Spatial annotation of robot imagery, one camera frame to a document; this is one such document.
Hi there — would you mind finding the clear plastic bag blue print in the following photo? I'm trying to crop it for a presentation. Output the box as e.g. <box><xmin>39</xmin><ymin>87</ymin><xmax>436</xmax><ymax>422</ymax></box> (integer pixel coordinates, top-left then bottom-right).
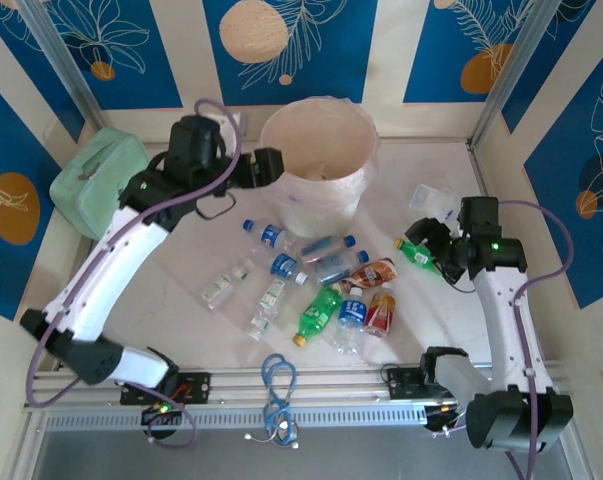
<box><xmin>408</xmin><ymin>183</ymin><xmax>462</xmax><ymax>221</ymax></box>

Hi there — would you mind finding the small bottle green white label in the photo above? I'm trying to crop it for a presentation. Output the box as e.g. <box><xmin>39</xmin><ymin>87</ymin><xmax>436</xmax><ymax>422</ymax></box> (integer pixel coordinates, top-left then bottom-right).
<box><xmin>200</xmin><ymin>267</ymin><xmax>250</xmax><ymax>311</ymax></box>

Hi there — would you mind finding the water bottle blue label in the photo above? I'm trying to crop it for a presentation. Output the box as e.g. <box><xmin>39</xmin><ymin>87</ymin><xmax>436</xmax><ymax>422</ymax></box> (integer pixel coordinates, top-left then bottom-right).
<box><xmin>334</xmin><ymin>298</ymin><xmax>368</xmax><ymax>355</ymax></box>

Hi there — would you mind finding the green plastic bottle yellow cap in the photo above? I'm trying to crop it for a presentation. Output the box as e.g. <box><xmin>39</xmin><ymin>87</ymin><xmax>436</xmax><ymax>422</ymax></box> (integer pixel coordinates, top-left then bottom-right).
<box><xmin>291</xmin><ymin>284</ymin><xmax>343</xmax><ymax>347</ymax></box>
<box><xmin>393</xmin><ymin>237</ymin><xmax>445</xmax><ymax>276</ymax></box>

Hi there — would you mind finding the white plastic waste bin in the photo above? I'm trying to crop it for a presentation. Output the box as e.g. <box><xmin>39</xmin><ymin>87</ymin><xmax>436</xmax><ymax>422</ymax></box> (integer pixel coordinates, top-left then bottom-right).
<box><xmin>259</xmin><ymin>98</ymin><xmax>378</xmax><ymax>240</ymax></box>

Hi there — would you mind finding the grey slotted cable duct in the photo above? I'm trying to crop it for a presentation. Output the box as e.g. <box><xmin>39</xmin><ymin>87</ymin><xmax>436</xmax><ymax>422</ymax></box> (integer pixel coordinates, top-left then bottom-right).
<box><xmin>44</xmin><ymin>403</ymin><xmax>428</xmax><ymax>432</ymax></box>

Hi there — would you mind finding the red orange label bottle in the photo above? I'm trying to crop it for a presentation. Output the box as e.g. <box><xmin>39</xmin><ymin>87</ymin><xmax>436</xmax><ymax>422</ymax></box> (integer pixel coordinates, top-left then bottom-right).
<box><xmin>363</xmin><ymin>292</ymin><xmax>397</xmax><ymax>339</ymax></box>

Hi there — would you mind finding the coiled blue cable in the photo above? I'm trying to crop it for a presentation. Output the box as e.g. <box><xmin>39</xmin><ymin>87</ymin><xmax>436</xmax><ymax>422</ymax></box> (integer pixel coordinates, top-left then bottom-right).
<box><xmin>244</xmin><ymin>353</ymin><xmax>302</xmax><ymax>449</ymax></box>

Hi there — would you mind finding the clear bottle teal label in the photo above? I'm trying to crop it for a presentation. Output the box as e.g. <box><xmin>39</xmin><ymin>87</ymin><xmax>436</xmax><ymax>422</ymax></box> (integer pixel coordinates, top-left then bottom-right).
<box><xmin>298</xmin><ymin>234</ymin><xmax>357</xmax><ymax>264</ymax></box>

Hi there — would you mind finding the aluminium frame post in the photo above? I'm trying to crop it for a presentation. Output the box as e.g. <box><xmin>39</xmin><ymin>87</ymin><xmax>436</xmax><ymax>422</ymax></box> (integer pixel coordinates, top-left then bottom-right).
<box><xmin>15</xmin><ymin>0</ymin><xmax>107</xmax><ymax>134</ymax></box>
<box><xmin>468</xmin><ymin>0</ymin><xmax>567</xmax><ymax>151</ymax></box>

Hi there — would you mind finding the slim bottle green white label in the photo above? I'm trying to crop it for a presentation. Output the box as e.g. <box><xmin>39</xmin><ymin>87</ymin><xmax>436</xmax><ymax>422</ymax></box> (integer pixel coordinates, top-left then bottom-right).
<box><xmin>245</xmin><ymin>278</ymin><xmax>287</xmax><ymax>341</ymax></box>

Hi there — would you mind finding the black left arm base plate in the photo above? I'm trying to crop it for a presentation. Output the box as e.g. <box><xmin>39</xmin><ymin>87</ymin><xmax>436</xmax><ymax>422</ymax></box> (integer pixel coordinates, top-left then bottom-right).
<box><xmin>119</xmin><ymin>372</ymin><xmax>212</xmax><ymax>405</ymax></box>

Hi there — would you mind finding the aluminium mounting rail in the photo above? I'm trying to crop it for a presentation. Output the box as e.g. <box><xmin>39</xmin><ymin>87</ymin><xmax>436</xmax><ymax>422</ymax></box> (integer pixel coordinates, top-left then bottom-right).
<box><xmin>23</xmin><ymin>360</ymin><xmax>575</xmax><ymax>412</ymax></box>

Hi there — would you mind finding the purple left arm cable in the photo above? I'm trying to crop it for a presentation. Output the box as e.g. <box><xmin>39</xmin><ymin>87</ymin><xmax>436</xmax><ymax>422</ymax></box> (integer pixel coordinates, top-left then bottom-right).
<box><xmin>24</xmin><ymin>98</ymin><xmax>242</xmax><ymax>449</ymax></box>

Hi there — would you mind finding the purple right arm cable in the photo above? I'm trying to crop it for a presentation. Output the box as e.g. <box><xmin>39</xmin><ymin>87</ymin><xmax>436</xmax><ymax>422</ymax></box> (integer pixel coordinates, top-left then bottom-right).
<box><xmin>430</xmin><ymin>199</ymin><xmax>575</xmax><ymax>480</ymax></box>

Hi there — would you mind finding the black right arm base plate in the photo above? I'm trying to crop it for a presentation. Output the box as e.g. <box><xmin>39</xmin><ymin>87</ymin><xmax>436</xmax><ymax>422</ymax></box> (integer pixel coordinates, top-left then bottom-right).
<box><xmin>386</xmin><ymin>367</ymin><xmax>462</xmax><ymax>400</ymax></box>

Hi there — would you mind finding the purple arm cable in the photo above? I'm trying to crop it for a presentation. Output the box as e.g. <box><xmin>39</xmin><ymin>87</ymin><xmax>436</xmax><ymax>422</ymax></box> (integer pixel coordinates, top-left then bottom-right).
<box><xmin>24</xmin><ymin>98</ymin><xmax>242</xmax><ymax>449</ymax></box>
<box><xmin>430</xmin><ymin>199</ymin><xmax>575</xmax><ymax>480</ymax></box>

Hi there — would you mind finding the mint green zipped pouch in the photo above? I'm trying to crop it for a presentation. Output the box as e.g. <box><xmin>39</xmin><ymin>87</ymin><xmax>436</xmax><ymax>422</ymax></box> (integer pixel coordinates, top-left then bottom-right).
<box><xmin>49</xmin><ymin>127</ymin><xmax>150</xmax><ymax>241</ymax></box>

